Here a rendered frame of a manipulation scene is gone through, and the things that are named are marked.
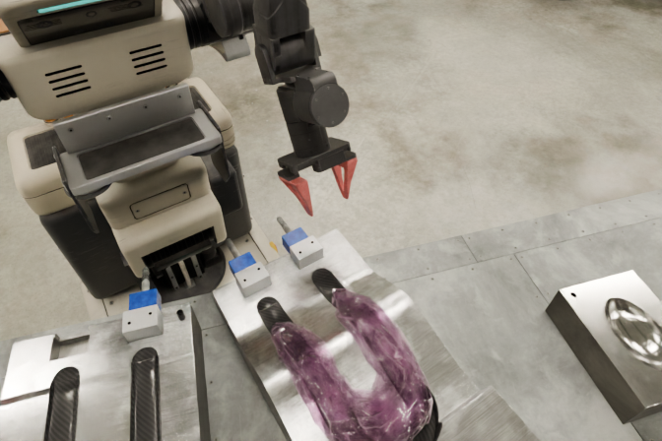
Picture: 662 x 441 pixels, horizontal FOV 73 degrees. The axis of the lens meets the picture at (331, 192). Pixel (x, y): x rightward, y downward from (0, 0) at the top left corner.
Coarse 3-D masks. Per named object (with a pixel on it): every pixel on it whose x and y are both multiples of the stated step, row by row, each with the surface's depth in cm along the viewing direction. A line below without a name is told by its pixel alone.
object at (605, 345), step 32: (576, 288) 76; (608, 288) 76; (640, 288) 76; (576, 320) 73; (608, 320) 74; (640, 320) 74; (576, 352) 75; (608, 352) 69; (640, 352) 71; (608, 384) 69; (640, 384) 65; (640, 416) 67
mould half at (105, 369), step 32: (192, 320) 71; (32, 352) 66; (96, 352) 66; (128, 352) 66; (160, 352) 66; (192, 352) 67; (32, 384) 63; (96, 384) 64; (128, 384) 64; (160, 384) 64; (192, 384) 64; (0, 416) 61; (32, 416) 61; (96, 416) 61; (128, 416) 61; (192, 416) 61
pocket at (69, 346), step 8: (56, 336) 69; (72, 336) 70; (80, 336) 70; (88, 336) 70; (56, 344) 69; (64, 344) 70; (72, 344) 70; (80, 344) 70; (88, 344) 70; (56, 352) 68; (64, 352) 69; (72, 352) 69; (80, 352) 69
